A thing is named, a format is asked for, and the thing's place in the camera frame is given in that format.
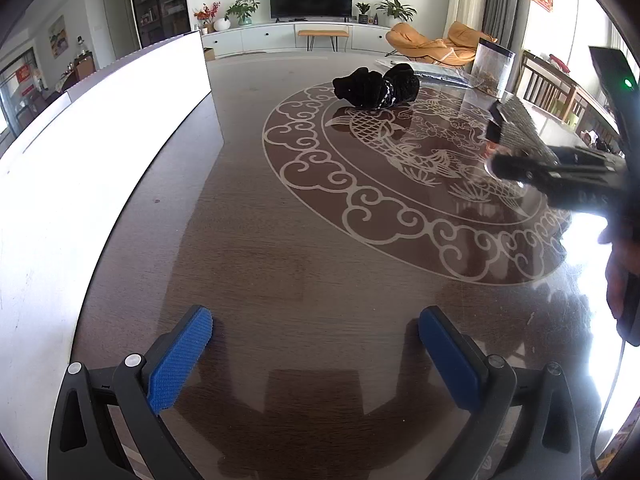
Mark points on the dark wooden side cabinet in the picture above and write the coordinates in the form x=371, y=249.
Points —
x=85, y=66

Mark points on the person's right hand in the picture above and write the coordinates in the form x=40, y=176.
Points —
x=614, y=280

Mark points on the large potted plant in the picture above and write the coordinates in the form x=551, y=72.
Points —
x=396, y=8

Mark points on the white curtain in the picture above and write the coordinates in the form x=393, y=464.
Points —
x=467, y=0

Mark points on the red flower bouquet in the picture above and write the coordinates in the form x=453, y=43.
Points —
x=205, y=14

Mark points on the orange bench stool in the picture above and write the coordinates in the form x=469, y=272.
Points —
x=323, y=34

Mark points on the clear plastic canister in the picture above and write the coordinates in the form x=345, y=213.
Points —
x=492, y=67

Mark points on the black flat television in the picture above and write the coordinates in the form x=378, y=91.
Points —
x=311, y=0

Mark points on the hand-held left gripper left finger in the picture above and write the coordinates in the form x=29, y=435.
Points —
x=182, y=355

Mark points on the red door sign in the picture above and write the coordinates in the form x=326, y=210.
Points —
x=25, y=81

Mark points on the wooden dining chair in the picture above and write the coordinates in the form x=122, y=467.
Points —
x=590, y=110
x=542, y=80

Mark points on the glass display cabinet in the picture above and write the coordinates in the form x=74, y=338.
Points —
x=160, y=5

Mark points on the framed wall painting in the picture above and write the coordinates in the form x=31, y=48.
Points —
x=57, y=35

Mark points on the flat clear plastic bag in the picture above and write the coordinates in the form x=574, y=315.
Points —
x=430, y=71

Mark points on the orange lounge chair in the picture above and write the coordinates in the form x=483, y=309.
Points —
x=465, y=37
x=412, y=42

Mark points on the cardboard box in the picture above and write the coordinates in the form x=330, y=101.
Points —
x=208, y=53

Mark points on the dark wooden desktop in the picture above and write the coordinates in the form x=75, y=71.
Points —
x=300, y=280

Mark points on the green leafy potted plant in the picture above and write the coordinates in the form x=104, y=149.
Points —
x=242, y=11

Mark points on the round white vase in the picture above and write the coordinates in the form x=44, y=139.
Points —
x=221, y=25

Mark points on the small potted plant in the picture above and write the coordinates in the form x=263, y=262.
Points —
x=363, y=12

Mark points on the grey curtain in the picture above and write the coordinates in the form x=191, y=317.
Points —
x=507, y=5

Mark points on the white television cabinet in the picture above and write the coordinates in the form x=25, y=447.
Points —
x=265, y=39

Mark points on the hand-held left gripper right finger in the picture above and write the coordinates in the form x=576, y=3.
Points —
x=449, y=355

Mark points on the white board panel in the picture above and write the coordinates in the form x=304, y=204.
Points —
x=75, y=135

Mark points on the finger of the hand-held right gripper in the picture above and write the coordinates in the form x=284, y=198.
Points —
x=565, y=180
x=520, y=122

